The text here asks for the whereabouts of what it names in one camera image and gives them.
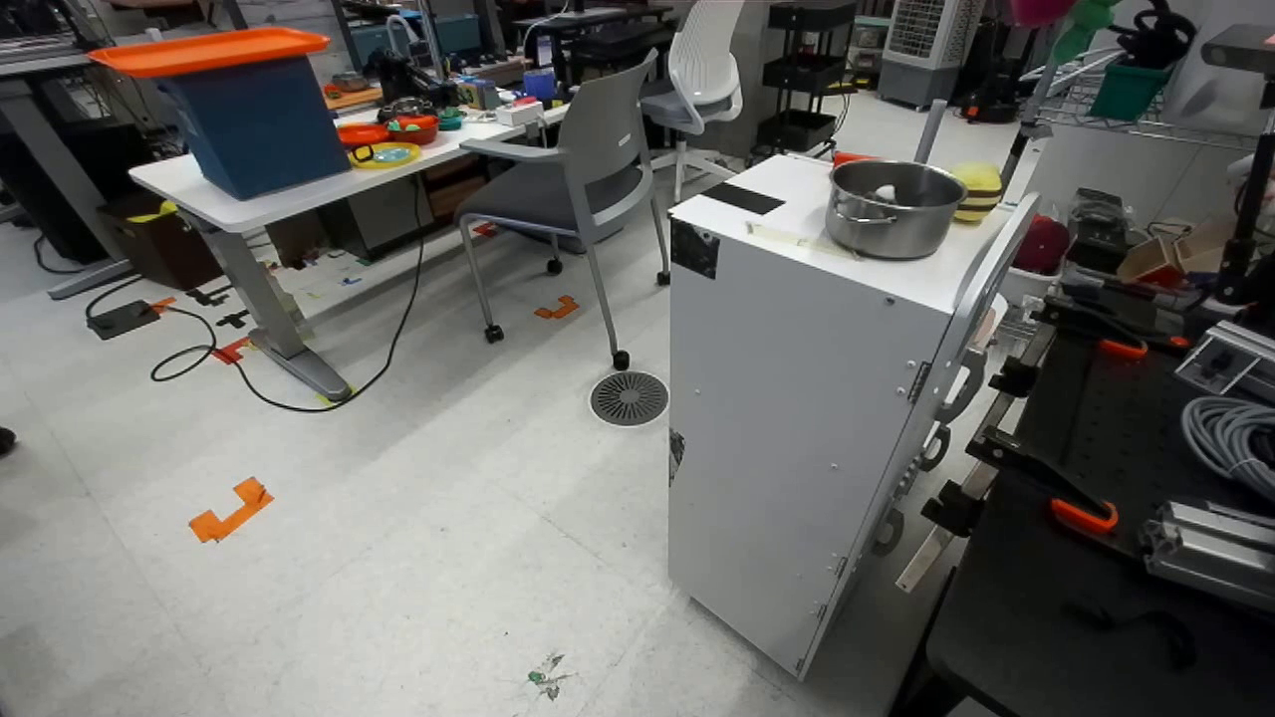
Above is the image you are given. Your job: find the silver metal pot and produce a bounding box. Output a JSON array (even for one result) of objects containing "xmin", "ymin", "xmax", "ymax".
[{"xmin": 823, "ymin": 161, "xmax": 968, "ymax": 261}]

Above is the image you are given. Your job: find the black square sticker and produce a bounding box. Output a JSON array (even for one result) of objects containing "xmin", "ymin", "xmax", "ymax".
[{"xmin": 669, "ymin": 216, "xmax": 722, "ymax": 284}]

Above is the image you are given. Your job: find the white toy kitchen cabinet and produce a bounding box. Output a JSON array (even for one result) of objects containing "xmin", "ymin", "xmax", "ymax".
[{"xmin": 664, "ymin": 150, "xmax": 1045, "ymax": 684}]

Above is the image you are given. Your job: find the black flat patch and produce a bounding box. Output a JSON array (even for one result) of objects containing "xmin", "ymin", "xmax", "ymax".
[{"xmin": 699, "ymin": 180, "xmax": 790, "ymax": 218}]

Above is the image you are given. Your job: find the grey wheeled chair with armrests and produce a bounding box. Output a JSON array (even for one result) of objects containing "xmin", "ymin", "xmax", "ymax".
[{"xmin": 454, "ymin": 49, "xmax": 672, "ymax": 374}]

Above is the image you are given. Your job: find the white office chair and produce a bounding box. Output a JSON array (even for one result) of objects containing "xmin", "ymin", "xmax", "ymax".
[{"xmin": 645, "ymin": 0, "xmax": 748, "ymax": 203}]

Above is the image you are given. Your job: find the black shelving cart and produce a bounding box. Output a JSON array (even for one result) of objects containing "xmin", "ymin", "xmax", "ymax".
[{"xmin": 752, "ymin": 0, "xmax": 859, "ymax": 155}]

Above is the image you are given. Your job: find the orange tray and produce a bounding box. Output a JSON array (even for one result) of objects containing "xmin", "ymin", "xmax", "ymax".
[{"xmin": 329, "ymin": 111, "xmax": 444, "ymax": 150}]

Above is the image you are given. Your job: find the grey toy faucet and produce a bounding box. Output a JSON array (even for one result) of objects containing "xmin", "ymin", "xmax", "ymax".
[{"xmin": 911, "ymin": 97, "xmax": 951, "ymax": 169}]

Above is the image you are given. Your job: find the yellow brown striped sponge plush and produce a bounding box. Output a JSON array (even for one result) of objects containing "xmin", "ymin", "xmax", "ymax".
[{"xmin": 951, "ymin": 161, "xmax": 1008, "ymax": 232}]

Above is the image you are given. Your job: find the white air cooler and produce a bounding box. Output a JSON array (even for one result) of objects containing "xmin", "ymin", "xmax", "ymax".
[{"xmin": 871, "ymin": 0, "xmax": 991, "ymax": 111}]

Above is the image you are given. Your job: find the white desk with grey legs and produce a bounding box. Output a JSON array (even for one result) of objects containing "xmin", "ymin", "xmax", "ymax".
[{"xmin": 129, "ymin": 102, "xmax": 560, "ymax": 404}]

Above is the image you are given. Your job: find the blue storage bin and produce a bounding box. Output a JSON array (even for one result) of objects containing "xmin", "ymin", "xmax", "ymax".
[{"xmin": 155, "ymin": 50, "xmax": 355, "ymax": 203}]

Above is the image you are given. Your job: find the black power brick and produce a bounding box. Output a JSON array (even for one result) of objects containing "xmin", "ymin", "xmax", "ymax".
[{"xmin": 85, "ymin": 293, "xmax": 165, "ymax": 344}]

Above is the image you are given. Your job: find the orange bin lid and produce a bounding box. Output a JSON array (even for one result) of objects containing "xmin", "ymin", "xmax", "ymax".
[{"xmin": 89, "ymin": 18, "xmax": 336, "ymax": 81}]

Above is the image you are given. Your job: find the pink background object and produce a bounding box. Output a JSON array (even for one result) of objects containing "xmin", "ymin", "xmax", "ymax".
[{"xmin": 1008, "ymin": 0, "xmax": 1080, "ymax": 33}]

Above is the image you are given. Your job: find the green box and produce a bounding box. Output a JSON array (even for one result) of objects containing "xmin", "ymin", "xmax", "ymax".
[{"xmin": 1086, "ymin": 57, "xmax": 1179, "ymax": 129}]

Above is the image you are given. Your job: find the silver aluminium extrusion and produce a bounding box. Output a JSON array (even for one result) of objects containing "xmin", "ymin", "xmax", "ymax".
[{"xmin": 1141, "ymin": 495, "xmax": 1275, "ymax": 613}]

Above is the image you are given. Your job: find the black tripod stand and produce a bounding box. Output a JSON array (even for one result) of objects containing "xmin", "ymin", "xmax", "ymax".
[{"xmin": 1213, "ymin": 131, "xmax": 1275, "ymax": 312}]

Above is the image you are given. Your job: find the dark grey desk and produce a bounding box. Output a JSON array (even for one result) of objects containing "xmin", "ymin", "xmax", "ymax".
[{"xmin": 0, "ymin": 37, "xmax": 135, "ymax": 303}]

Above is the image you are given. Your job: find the black floor cable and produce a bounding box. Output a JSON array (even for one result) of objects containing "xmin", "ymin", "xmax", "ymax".
[{"xmin": 143, "ymin": 171, "xmax": 434, "ymax": 419}]

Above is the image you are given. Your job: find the black clamp with orange handle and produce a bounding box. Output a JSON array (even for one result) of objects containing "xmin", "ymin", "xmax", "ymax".
[
  {"xmin": 963, "ymin": 427, "xmax": 1126, "ymax": 540},
  {"xmin": 1041, "ymin": 293, "xmax": 1153, "ymax": 366}
]

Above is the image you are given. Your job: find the silver metal bracket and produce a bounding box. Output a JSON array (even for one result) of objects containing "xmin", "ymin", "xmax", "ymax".
[{"xmin": 1171, "ymin": 315, "xmax": 1275, "ymax": 404}]

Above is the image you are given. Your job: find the grey cable bundle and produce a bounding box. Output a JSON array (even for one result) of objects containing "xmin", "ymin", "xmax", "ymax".
[{"xmin": 1175, "ymin": 390, "xmax": 1275, "ymax": 503}]

